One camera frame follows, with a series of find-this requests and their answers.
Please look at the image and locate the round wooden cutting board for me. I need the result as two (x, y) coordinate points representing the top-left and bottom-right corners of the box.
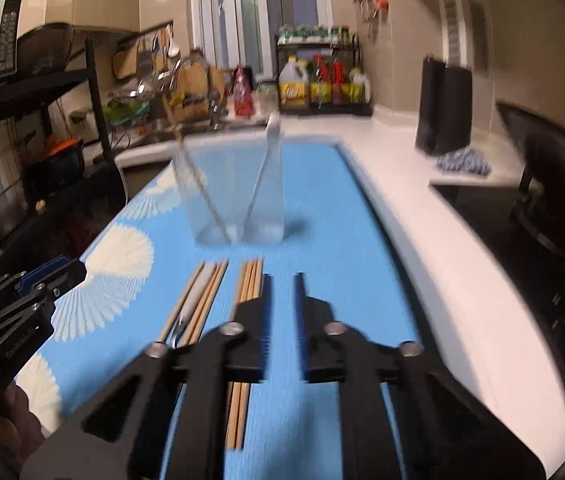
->
(175, 50), (226, 122)

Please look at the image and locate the black pot with orange lid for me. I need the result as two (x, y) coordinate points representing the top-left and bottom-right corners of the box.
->
(27, 137), (86, 196)

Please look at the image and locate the steel bowl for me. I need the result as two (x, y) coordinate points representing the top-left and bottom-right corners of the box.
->
(122, 85), (159, 106)

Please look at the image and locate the red cap sauce bottle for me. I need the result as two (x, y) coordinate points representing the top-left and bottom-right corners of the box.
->
(333, 60), (351, 104)
(310, 57), (334, 106)

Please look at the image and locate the blue white cloth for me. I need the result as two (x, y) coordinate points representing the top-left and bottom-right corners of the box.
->
(435, 149), (493, 177)

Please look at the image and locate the hanging white ladle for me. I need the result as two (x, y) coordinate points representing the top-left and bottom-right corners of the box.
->
(164, 27), (181, 59)

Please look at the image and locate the green colander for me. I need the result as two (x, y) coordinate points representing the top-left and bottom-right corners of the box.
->
(105, 96), (151, 126)

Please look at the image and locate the black wok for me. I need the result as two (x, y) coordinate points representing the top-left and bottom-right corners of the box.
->
(495, 101), (565, 263)

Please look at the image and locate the red dish soap bottle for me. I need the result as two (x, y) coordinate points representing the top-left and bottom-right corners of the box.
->
(232, 65), (256, 119)

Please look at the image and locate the wall vent grille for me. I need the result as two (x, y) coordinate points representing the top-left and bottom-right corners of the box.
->
(443, 0), (461, 62)
(467, 0), (489, 74)

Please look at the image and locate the clear glass cup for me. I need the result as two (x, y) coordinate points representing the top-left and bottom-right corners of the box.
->
(175, 137), (286, 247)

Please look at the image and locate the black hanging rail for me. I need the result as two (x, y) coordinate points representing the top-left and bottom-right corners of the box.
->
(121, 20), (174, 44)

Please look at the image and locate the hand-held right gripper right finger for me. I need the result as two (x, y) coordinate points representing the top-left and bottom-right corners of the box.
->
(295, 272), (547, 480)

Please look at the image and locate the small hanging wooden board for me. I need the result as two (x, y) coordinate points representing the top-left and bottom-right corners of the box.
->
(112, 45), (138, 81)

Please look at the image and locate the yellow green oil bottle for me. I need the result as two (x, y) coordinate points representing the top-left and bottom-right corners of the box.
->
(350, 67), (373, 104)

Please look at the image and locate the row of spice jars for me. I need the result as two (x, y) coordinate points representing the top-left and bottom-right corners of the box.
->
(277, 25), (351, 44)

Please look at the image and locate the hanging metal grater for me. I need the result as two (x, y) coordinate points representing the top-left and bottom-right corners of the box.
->
(137, 40), (156, 77)

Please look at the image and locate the black electric kettle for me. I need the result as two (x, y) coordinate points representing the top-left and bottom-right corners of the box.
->
(415, 54), (474, 157)

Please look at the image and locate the person's left hand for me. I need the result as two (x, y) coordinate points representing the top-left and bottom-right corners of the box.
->
(0, 384), (47, 467)

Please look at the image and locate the black shelf rack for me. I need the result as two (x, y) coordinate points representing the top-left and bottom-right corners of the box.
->
(0, 35), (129, 281)

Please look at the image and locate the black condiment rack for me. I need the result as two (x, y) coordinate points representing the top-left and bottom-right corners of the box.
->
(275, 32), (374, 117)

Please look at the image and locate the dark mixing bowl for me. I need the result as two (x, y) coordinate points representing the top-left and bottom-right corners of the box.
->
(15, 22), (76, 79)

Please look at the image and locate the blue mat with white fans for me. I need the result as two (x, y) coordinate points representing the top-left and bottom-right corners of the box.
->
(15, 140), (423, 480)

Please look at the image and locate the glass jar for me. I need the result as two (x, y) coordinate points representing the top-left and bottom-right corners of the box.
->
(256, 80), (280, 114)

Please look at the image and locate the steel sink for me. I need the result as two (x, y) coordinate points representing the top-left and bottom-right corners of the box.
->
(127, 119), (269, 147)

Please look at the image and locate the large oil jug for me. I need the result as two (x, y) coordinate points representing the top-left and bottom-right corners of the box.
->
(277, 57), (311, 109)

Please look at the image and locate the white window frame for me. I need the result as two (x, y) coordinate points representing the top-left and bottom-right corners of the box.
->
(190, 0), (334, 79)

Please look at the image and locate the chrome faucet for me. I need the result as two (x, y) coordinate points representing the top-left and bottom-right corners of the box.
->
(160, 57), (229, 129)

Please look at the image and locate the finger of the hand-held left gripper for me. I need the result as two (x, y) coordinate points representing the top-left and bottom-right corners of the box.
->
(36, 259), (88, 307)
(14, 257), (72, 294)

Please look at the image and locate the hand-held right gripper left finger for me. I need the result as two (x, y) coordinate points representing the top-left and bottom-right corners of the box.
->
(20, 272), (272, 480)

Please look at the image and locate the black cooktop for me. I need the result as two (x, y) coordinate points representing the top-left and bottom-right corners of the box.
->
(429, 182), (565, 413)

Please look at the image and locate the white spoon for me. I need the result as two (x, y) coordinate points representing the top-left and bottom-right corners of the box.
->
(242, 112), (283, 241)

